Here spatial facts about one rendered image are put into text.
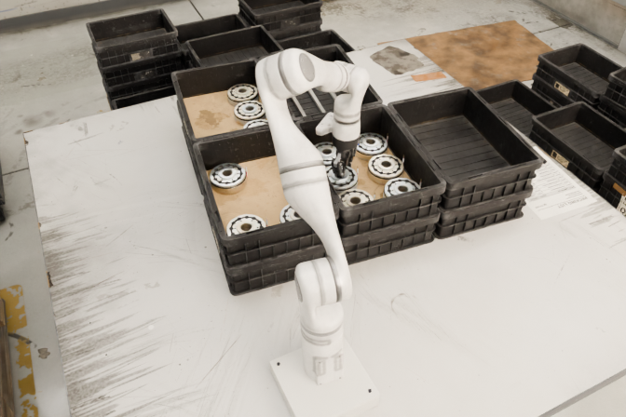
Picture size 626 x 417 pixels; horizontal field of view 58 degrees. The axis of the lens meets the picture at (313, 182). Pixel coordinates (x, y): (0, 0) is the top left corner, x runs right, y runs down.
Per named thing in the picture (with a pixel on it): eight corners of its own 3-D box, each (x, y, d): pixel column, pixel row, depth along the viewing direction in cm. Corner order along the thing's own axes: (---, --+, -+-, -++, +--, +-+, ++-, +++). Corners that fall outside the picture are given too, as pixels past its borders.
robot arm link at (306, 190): (330, 162, 110) (282, 172, 109) (360, 300, 109) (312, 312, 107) (321, 168, 119) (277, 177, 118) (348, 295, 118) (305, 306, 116)
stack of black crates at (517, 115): (560, 157, 278) (574, 119, 263) (511, 175, 269) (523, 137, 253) (506, 114, 305) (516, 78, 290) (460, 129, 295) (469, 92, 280)
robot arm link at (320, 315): (301, 289, 105) (305, 345, 116) (349, 278, 107) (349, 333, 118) (289, 255, 112) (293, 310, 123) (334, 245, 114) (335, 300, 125)
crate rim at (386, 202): (447, 192, 149) (449, 185, 147) (341, 219, 142) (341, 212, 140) (384, 109, 177) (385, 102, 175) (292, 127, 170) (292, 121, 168)
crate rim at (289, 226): (341, 219, 142) (341, 212, 140) (223, 248, 134) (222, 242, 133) (292, 127, 170) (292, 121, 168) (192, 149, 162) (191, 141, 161)
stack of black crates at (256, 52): (266, 99, 317) (261, 23, 286) (288, 127, 297) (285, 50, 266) (197, 116, 304) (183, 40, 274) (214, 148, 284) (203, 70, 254)
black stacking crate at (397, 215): (441, 217, 155) (448, 186, 148) (340, 244, 148) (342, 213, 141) (381, 134, 183) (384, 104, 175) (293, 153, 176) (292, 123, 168)
